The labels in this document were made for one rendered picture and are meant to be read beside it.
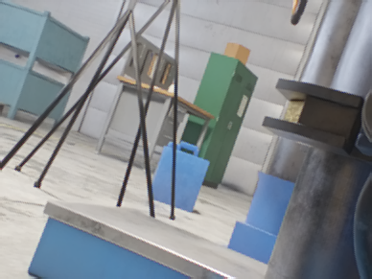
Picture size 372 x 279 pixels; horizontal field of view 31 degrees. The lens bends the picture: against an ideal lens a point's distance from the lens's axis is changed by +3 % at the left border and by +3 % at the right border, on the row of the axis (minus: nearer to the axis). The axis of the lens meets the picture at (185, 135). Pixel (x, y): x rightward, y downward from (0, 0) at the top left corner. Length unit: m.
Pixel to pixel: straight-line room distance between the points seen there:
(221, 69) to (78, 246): 7.44
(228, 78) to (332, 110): 7.50
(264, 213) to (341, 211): 1.38
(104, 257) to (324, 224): 0.44
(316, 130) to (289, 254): 0.29
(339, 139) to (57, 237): 0.61
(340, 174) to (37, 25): 7.98
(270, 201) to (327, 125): 1.49
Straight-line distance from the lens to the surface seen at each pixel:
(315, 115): 1.20
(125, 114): 7.43
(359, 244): 0.91
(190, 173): 4.05
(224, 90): 8.65
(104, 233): 1.34
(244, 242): 2.67
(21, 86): 8.99
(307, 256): 1.31
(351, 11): 2.77
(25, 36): 9.15
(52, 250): 1.41
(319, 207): 1.31
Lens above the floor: 0.34
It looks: 2 degrees up
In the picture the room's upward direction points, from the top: 19 degrees clockwise
